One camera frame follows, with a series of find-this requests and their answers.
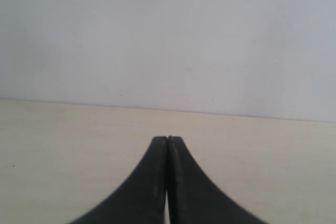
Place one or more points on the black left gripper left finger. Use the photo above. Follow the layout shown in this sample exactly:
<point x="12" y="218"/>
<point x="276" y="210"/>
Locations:
<point x="141" y="197"/>

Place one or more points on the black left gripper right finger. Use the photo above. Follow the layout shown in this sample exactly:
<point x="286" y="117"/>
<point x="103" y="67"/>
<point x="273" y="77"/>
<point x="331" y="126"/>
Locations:
<point x="192" y="196"/>

